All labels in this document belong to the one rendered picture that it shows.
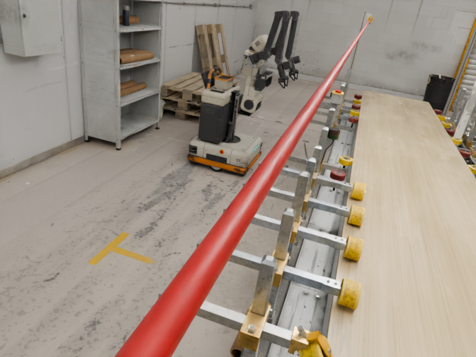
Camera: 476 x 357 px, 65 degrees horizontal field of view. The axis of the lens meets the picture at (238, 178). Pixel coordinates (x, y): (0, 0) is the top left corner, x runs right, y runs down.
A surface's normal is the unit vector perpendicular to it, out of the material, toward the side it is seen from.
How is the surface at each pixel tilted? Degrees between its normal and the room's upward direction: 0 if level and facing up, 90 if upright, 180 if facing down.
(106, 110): 90
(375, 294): 0
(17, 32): 90
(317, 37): 90
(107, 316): 0
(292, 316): 0
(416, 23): 90
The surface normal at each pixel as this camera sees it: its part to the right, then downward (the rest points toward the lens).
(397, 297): 0.12, -0.89
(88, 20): -0.32, 0.38
